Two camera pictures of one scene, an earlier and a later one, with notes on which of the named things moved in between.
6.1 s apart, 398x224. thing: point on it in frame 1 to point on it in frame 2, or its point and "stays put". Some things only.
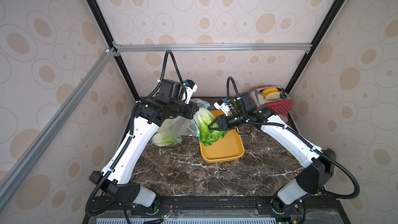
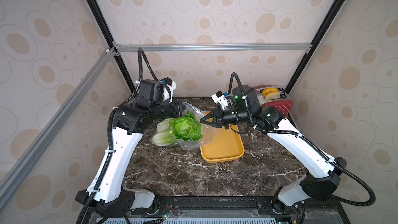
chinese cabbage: [203, 117] to [186, 127]
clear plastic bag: [171, 131] to [210, 134]
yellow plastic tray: [229, 147] stays put
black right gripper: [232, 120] stays put
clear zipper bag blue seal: [170, 133] stays put
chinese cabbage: [161, 140] stays put
